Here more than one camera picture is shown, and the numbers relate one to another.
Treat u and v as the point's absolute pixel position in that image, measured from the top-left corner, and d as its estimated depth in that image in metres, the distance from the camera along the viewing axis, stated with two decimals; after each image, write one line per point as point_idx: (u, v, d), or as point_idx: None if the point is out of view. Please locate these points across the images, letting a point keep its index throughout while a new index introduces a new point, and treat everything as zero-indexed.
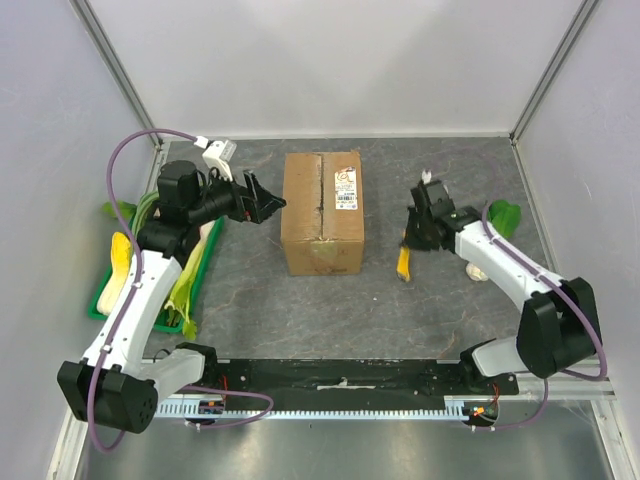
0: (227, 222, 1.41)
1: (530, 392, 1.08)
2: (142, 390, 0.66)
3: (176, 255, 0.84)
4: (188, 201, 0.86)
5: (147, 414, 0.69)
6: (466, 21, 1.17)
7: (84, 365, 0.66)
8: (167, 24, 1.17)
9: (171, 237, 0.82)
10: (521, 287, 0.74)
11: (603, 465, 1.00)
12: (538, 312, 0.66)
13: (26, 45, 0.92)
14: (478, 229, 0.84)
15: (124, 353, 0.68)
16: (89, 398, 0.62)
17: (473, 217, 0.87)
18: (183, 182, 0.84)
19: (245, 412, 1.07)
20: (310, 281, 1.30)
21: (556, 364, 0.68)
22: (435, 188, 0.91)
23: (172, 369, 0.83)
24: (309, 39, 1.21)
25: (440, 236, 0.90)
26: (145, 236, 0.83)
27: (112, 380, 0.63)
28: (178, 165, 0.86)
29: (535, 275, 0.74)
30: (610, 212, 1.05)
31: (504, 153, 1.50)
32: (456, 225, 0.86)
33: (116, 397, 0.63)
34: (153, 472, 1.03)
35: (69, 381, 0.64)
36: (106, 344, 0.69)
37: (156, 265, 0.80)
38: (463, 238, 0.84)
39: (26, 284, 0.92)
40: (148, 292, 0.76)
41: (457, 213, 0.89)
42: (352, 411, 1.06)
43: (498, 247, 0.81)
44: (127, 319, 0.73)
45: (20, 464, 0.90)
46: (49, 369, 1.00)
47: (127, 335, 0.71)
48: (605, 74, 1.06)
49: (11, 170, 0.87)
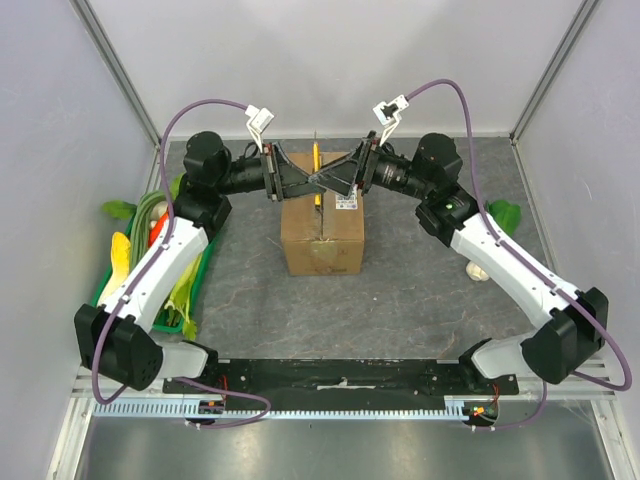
0: (228, 223, 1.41)
1: (530, 392, 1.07)
2: (148, 348, 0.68)
3: (206, 229, 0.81)
4: (218, 176, 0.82)
5: (149, 375, 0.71)
6: (466, 21, 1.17)
7: (102, 310, 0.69)
8: (167, 24, 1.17)
9: (199, 212, 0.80)
10: (538, 304, 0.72)
11: (603, 466, 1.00)
12: (560, 333, 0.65)
13: (25, 45, 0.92)
14: (479, 225, 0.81)
15: (140, 306, 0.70)
16: (100, 341, 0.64)
17: (471, 208, 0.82)
18: (209, 162, 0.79)
19: (245, 412, 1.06)
20: (310, 281, 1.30)
21: (567, 371, 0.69)
22: (453, 169, 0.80)
23: (177, 351, 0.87)
24: (308, 38, 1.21)
25: (429, 226, 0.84)
26: (179, 205, 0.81)
27: (124, 329, 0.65)
28: (206, 137, 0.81)
29: (551, 288, 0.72)
30: (610, 212, 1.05)
31: (504, 153, 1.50)
32: (453, 221, 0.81)
33: (126, 347, 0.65)
34: (153, 471, 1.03)
35: (84, 323, 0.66)
36: (125, 294, 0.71)
37: (184, 230, 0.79)
38: (465, 237, 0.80)
39: (27, 285, 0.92)
40: (173, 255, 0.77)
41: (453, 201, 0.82)
42: (352, 411, 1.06)
43: (504, 250, 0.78)
44: (149, 275, 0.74)
45: (20, 464, 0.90)
46: (49, 368, 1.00)
47: (146, 289, 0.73)
48: (606, 73, 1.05)
49: (10, 169, 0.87)
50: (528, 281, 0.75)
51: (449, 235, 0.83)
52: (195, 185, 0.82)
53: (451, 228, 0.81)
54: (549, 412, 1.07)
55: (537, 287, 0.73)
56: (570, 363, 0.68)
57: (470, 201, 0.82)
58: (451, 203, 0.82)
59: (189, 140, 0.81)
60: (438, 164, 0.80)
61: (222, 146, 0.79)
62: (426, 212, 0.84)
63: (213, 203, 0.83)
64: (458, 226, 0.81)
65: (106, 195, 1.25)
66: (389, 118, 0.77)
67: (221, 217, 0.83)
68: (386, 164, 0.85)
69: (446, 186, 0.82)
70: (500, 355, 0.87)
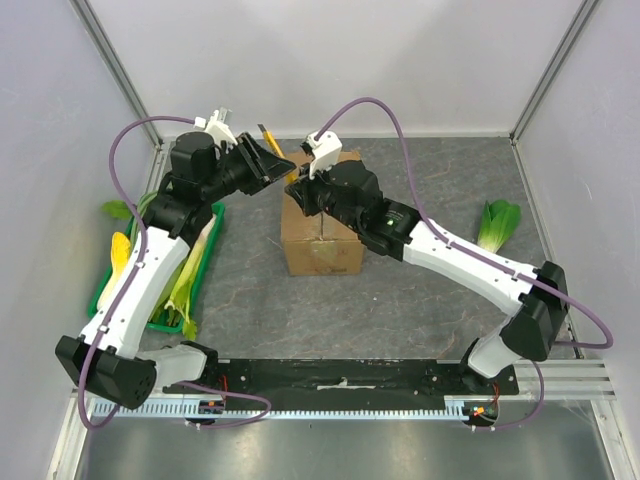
0: (227, 223, 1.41)
1: (530, 392, 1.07)
2: (139, 371, 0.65)
3: (185, 235, 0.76)
4: (205, 177, 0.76)
5: (143, 392, 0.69)
6: (465, 20, 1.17)
7: (81, 342, 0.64)
8: (167, 23, 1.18)
9: (180, 216, 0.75)
10: (505, 294, 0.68)
11: (603, 466, 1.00)
12: (536, 317, 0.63)
13: (25, 44, 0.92)
14: (425, 233, 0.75)
15: (120, 336, 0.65)
16: (82, 378, 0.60)
17: (411, 218, 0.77)
18: (198, 157, 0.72)
19: (246, 412, 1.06)
20: (310, 281, 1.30)
21: (548, 345, 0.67)
22: (371, 186, 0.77)
23: (175, 357, 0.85)
24: (309, 39, 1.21)
25: (376, 247, 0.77)
26: (154, 211, 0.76)
27: (107, 360, 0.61)
28: (199, 133, 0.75)
29: (512, 275, 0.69)
30: (610, 212, 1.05)
31: (504, 153, 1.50)
32: (399, 235, 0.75)
33: (110, 379, 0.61)
34: (153, 472, 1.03)
35: (65, 355, 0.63)
36: (102, 324, 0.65)
37: (160, 243, 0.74)
38: (415, 250, 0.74)
39: (27, 284, 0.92)
40: (150, 274, 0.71)
41: (392, 217, 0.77)
42: (352, 411, 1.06)
43: (458, 251, 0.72)
44: (126, 300, 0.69)
45: (20, 463, 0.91)
46: (49, 368, 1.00)
47: (125, 316, 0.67)
48: (605, 74, 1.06)
49: (11, 168, 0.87)
50: (489, 275, 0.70)
51: (399, 250, 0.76)
52: (178, 186, 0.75)
53: (400, 244, 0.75)
54: (548, 412, 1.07)
55: (500, 278, 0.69)
56: (548, 338, 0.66)
57: (408, 211, 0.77)
58: (391, 219, 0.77)
59: (182, 135, 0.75)
60: (355, 186, 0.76)
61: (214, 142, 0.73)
62: (369, 235, 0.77)
63: (194, 205, 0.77)
64: (406, 240, 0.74)
65: (106, 194, 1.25)
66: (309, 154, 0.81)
67: (200, 220, 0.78)
68: (319, 190, 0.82)
69: (375, 203, 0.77)
70: (493, 350, 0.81)
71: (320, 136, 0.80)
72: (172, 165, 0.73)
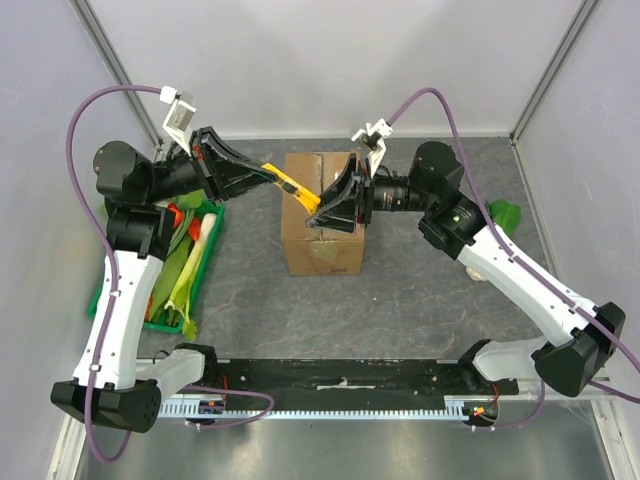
0: (227, 222, 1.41)
1: (530, 392, 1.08)
2: (141, 393, 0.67)
3: (154, 251, 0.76)
4: (145, 190, 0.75)
5: (152, 412, 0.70)
6: (466, 22, 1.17)
7: (76, 385, 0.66)
8: (166, 25, 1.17)
9: (144, 233, 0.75)
10: (557, 324, 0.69)
11: (603, 466, 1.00)
12: (583, 355, 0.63)
13: (25, 45, 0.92)
14: (489, 238, 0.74)
15: (114, 370, 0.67)
16: (86, 418, 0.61)
17: (478, 217, 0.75)
18: (130, 181, 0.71)
19: (245, 412, 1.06)
20: (310, 281, 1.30)
21: (586, 384, 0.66)
22: (456, 177, 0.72)
23: (174, 368, 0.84)
24: (309, 38, 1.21)
25: (436, 240, 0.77)
26: (116, 235, 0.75)
27: (107, 398, 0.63)
28: (113, 150, 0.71)
29: (570, 306, 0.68)
30: (609, 212, 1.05)
31: (504, 153, 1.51)
32: (462, 235, 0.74)
33: (115, 412, 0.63)
34: (153, 472, 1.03)
35: (63, 401, 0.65)
36: (93, 363, 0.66)
37: (132, 266, 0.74)
38: (475, 253, 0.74)
39: (28, 286, 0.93)
40: (129, 300, 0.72)
41: (459, 212, 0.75)
42: (352, 411, 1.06)
43: (519, 266, 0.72)
44: (112, 332, 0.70)
45: (20, 463, 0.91)
46: (50, 368, 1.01)
47: (114, 349, 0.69)
48: (605, 74, 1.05)
49: (10, 170, 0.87)
50: (546, 299, 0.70)
51: (457, 248, 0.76)
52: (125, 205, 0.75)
53: (461, 243, 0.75)
54: (548, 412, 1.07)
55: (556, 306, 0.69)
56: (588, 377, 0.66)
57: (474, 208, 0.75)
58: (458, 215, 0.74)
59: (94, 157, 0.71)
60: (441, 174, 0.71)
61: (139, 161, 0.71)
62: (431, 225, 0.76)
63: (155, 216, 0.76)
64: (468, 241, 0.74)
65: None
66: (373, 146, 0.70)
67: (166, 232, 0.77)
68: (381, 187, 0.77)
69: (450, 194, 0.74)
70: (508, 360, 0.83)
71: (385, 125, 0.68)
72: (104, 195, 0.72)
